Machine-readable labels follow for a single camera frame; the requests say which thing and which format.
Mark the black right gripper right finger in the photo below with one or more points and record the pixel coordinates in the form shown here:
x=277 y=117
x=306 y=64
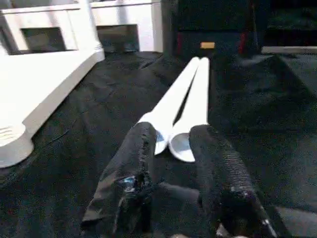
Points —
x=223 y=178

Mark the white plastic table top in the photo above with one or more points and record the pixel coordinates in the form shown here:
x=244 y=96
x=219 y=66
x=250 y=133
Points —
x=44 y=99

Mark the white cabinet with glass doors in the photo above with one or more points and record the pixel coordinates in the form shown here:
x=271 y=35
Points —
x=119 y=15

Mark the small tan tag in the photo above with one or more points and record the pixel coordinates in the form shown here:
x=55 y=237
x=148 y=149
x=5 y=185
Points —
x=207 y=45

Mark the black mat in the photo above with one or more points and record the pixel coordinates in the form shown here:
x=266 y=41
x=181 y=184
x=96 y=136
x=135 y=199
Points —
x=247 y=138

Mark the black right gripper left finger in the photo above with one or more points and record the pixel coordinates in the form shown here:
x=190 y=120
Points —
x=123 y=178

